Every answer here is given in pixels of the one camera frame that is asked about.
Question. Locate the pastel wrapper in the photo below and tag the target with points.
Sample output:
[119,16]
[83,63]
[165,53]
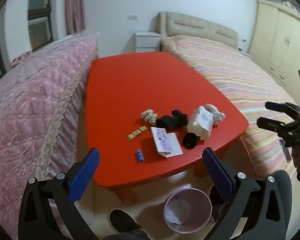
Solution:
[148,117]

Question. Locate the red table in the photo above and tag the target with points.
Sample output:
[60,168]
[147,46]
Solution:
[140,85]

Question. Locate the person's black slipper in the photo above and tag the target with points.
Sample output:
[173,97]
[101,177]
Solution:
[121,220]
[216,205]

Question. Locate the white cardboard box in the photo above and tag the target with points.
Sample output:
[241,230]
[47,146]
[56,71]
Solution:
[198,125]

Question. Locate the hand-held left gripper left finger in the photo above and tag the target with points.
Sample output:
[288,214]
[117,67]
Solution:
[86,167]

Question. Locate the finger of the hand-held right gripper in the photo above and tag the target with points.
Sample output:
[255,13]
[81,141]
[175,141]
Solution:
[282,106]
[272,124]

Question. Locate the red floral pillow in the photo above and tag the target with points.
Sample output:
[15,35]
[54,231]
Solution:
[20,58]

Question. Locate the pink waste bin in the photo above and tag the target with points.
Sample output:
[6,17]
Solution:
[190,195]

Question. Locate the cream wardrobe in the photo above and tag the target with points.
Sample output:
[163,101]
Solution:
[272,35]

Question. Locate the person's right black slipper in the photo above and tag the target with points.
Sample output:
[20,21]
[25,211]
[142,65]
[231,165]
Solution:
[216,205]

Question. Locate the small blue plastic piece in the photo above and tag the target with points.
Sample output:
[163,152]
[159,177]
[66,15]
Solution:
[139,155]

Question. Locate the dark flat device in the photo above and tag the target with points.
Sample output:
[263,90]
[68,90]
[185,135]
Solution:
[286,152]

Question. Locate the pale bedding bundle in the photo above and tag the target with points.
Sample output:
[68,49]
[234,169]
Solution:
[288,3]

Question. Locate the pink curtain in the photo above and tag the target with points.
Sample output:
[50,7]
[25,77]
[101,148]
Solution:
[75,5]

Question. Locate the person's left black slipper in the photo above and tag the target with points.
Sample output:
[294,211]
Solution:
[121,220]

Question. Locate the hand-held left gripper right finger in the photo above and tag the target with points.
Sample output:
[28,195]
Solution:
[216,171]

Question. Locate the white nightstand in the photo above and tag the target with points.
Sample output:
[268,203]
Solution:
[146,42]

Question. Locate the beige padded headboard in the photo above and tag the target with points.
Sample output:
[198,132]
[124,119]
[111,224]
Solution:
[197,26]

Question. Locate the dark framed window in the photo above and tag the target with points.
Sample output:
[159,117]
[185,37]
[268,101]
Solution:
[38,30]

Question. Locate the black cloth bundle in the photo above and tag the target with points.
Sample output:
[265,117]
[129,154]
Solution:
[170,122]

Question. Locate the pink quilted bed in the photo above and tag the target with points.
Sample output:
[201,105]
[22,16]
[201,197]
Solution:
[27,105]

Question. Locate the white tissue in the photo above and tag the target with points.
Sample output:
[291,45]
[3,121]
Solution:
[218,116]

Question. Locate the beige wooden strip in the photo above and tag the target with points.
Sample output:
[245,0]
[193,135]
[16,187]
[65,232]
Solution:
[137,133]

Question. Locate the white card with purple print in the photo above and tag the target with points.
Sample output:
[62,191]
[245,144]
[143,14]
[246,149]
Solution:
[173,145]

